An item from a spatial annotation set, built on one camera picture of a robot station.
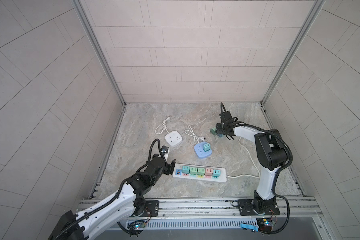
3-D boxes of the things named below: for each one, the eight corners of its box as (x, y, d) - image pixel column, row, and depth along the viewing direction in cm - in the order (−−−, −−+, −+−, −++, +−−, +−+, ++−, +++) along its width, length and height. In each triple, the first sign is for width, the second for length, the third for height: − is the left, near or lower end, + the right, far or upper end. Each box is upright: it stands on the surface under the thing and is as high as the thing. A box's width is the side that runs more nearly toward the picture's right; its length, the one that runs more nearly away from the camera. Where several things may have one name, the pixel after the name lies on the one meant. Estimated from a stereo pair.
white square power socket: (164, 146, 94) (164, 144, 92) (166, 132, 101) (165, 130, 99) (182, 146, 94) (182, 144, 92) (182, 132, 101) (182, 130, 99)
